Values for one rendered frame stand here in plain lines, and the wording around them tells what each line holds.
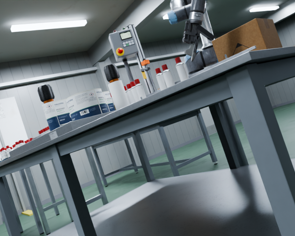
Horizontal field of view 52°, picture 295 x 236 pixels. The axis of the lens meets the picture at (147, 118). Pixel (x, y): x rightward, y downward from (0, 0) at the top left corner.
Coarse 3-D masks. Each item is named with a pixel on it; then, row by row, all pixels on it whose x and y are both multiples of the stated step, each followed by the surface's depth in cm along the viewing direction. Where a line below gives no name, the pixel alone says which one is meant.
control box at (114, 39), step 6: (126, 30) 221; (114, 36) 219; (132, 36) 221; (114, 42) 218; (120, 42) 219; (114, 48) 219; (126, 48) 219; (132, 48) 220; (114, 54) 225; (120, 54) 218; (126, 54) 219; (132, 54) 221; (120, 60) 227
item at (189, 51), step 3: (192, 45) 164; (189, 48) 164; (192, 48) 164; (186, 51) 164; (189, 51) 164; (192, 51) 164; (189, 54) 165; (192, 54) 164; (195, 54) 164; (192, 57) 165; (192, 60) 166
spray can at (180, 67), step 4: (176, 60) 182; (180, 60) 182; (180, 64) 180; (180, 68) 180; (184, 68) 181; (180, 72) 180; (184, 72) 180; (180, 76) 181; (184, 76) 180; (180, 80) 183
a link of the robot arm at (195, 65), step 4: (196, 52) 210; (200, 52) 210; (188, 56) 211; (196, 56) 210; (200, 56) 209; (188, 60) 211; (196, 60) 209; (200, 60) 209; (188, 64) 212; (192, 64) 210; (196, 64) 210; (200, 64) 210; (204, 64) 210; (188, 68) 213; (192, 68) 210; (196, 68) 210; (200, 68) 210; (188, 72) 214
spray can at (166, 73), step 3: (162, 66) 190; (165, 66) 190; (162, 69) 191; (165, 69) 190; (162, 72) 191; (165, 72) 189; (168, 72) 189; (165, 75) 189; (168, 75) 189; (171, 75) 190; (165, 78) 190; (168, 78) 189; (171, 78) 189; (165, 81) 191; (168, 81) 189; (171, 81) 189; (168, 84) 189; (171, 84) 189; (174, 84) 190; (168, 87) 190
